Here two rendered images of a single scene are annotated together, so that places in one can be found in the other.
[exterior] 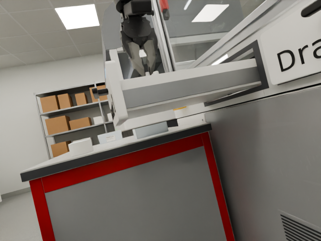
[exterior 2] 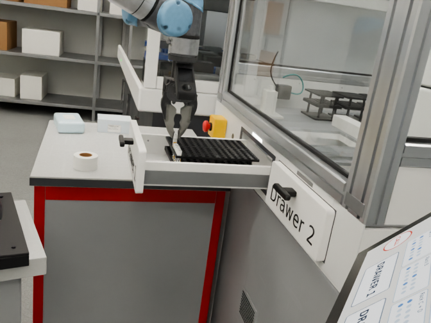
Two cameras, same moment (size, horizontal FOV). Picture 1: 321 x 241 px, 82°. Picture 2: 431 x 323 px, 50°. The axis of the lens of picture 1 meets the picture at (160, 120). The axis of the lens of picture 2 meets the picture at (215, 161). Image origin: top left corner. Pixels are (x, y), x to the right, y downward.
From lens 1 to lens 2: 0.83 m
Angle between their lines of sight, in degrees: 19
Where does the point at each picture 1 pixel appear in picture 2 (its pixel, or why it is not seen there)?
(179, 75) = (194, 168)
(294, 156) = (261, 255)
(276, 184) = (249, 268)
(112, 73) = (141, 160)
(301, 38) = not seen: hidden behind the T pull
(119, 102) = (139, 181)
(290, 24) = (281, 175)
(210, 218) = (193, 271)
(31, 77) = not seen: outside the picture
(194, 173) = (194, 226)
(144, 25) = not seen: hidden behind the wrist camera
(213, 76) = (224, 175)
